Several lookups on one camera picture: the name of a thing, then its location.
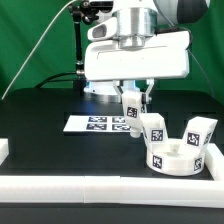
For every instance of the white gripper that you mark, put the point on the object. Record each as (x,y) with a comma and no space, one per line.
(163,56)

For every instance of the white round stool seat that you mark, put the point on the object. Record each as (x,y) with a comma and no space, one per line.
(173,162)

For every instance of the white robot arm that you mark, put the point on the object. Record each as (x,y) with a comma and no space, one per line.
(138,40)

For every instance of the white paper with markers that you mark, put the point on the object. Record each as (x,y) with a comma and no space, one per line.
(89,123)

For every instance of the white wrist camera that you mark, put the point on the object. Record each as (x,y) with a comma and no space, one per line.
(103,31)

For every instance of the black overhead camera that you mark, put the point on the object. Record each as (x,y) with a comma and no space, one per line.
(99,4)

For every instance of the white front rail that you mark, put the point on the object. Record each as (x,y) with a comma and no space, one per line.
(118,190)

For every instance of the white left rail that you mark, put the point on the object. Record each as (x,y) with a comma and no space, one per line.
(4,149)

